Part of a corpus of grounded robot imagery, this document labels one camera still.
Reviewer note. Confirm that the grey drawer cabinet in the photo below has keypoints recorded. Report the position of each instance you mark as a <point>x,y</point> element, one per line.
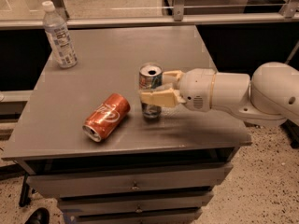
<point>83,140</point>

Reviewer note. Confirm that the blue silver redbull can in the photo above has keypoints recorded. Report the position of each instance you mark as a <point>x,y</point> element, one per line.
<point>150,77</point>

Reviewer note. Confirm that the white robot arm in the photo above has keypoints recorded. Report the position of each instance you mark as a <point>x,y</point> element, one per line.
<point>268,97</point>

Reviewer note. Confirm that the bottom grey drawer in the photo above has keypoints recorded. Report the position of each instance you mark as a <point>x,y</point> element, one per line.
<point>173,216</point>

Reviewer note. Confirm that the middle grey drawer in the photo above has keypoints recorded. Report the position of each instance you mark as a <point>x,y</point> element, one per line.
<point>137,203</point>

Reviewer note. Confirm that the grey drawer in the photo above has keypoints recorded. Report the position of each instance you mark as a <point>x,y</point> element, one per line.
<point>173,216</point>
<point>137,203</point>
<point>130,180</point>

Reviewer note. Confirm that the black caster wheel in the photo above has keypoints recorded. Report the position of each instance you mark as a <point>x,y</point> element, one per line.
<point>40,216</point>

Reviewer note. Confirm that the clear plastic water bottle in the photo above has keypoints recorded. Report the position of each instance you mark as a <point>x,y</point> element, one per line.
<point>58,35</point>

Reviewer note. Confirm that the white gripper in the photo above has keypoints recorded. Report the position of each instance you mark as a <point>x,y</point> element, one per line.
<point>196,89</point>

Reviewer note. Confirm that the red coke can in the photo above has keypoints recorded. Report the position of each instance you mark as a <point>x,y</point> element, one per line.
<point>106,117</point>

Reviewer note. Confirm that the metal railing frame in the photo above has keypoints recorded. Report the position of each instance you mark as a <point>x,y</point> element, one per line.
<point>28,14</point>

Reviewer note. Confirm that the top grey drawer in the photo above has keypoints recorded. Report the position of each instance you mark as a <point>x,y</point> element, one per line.
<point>130,180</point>

